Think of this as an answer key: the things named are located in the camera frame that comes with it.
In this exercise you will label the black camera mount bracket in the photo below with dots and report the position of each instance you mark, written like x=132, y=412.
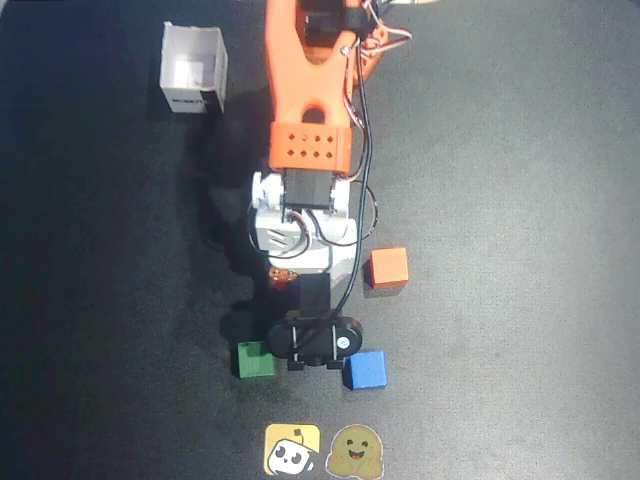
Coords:
x=315, y=295

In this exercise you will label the blue wooden cube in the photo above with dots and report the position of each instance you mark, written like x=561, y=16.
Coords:
x=367, y=371

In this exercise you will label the green wooden cube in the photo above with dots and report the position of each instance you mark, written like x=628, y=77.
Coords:
x=252, y=362

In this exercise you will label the hugging face emoji sticker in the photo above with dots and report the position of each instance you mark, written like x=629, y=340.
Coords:
x=355, y=450

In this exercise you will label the orange and white robot arm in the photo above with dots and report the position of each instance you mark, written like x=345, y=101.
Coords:
x=300, y=75

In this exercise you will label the dark grey table mat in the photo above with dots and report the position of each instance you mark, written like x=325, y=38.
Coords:
x=500, y=250

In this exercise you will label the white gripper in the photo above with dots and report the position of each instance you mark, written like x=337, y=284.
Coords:
x=315, y=296

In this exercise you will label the black oval wrist camera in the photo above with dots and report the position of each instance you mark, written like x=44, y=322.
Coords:
x=320, y=340

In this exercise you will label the open white cardboard box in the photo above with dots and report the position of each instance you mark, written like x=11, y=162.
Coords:
x=192, y=65

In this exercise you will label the yellow robot face sticker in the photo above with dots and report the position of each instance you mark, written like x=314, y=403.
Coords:
x=290, y=450

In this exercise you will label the orange wooden cube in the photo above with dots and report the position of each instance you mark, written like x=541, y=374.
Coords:
x=389, y=267

